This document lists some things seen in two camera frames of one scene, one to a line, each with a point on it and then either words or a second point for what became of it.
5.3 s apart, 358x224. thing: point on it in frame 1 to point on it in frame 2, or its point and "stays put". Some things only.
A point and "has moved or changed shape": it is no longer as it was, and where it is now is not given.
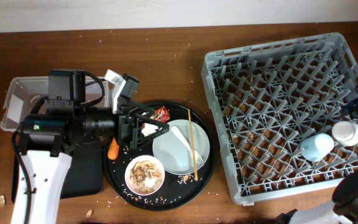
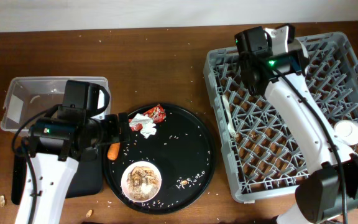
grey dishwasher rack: [280, 111] stays put
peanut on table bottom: [89, 213] stays put
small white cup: [347, 133] stays put
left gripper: [126, 137] to [124, 135]
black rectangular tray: [85, 176] stays put
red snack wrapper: [162, 114] has moved or changed shape
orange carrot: [113, 150] stays put
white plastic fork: [197, 158] to [227, 112]
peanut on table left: [2, 200] stays put
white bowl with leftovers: [145, 175] has moved or changed shape
